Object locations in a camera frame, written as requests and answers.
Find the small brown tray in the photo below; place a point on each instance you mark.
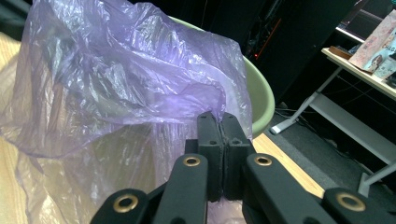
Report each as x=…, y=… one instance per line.
x=340, y=52

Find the white metal desk frame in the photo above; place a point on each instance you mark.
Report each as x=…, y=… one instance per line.
x=342, y=121

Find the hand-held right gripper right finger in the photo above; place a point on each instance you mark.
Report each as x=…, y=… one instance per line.
x=233, y=165

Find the light blue box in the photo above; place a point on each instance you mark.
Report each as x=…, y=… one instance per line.
x=386, y=68

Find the green plastic bin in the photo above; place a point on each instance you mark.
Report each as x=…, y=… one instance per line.
x=263, y=99

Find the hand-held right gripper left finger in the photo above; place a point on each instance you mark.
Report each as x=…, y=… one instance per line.
x=214, y=161

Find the black equipment cabinet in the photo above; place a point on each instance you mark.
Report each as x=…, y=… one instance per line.
x=295, y=37

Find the purple plastic bag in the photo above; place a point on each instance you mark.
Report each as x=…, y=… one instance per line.
x=124, y=77

